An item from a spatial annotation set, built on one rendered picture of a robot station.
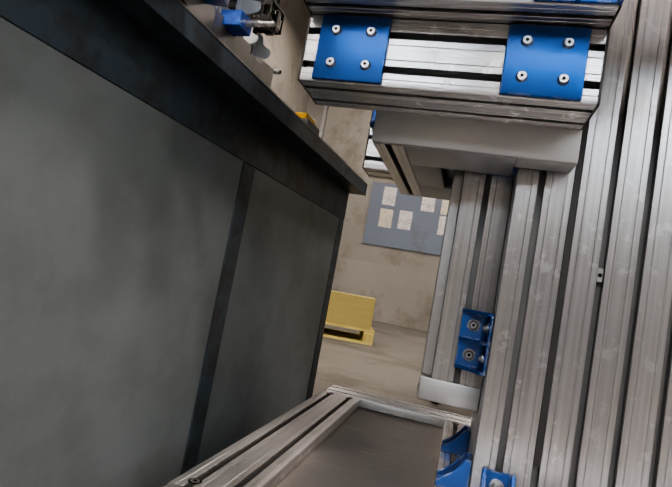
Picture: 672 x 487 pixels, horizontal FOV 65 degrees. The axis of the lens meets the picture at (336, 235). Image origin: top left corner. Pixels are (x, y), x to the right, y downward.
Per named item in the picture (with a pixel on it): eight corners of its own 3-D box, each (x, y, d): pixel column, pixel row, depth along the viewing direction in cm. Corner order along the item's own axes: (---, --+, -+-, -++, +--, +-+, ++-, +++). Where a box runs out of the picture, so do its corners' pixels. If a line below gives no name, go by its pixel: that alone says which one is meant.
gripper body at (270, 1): (267, 21, 120) (277, -28, 122) (234, 21, 123) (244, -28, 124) (280, 38, 128) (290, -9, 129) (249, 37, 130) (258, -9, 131)
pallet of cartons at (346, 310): (234, 319, 463) (249, 245, 469) (267, 317, 551) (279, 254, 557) (368, 347, 437) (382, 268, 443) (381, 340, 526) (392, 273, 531)
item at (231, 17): (277, 46, 92) (283, 16, 93) (265, 31, 88) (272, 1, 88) (212, 43, 97) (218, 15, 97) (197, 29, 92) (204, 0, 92)
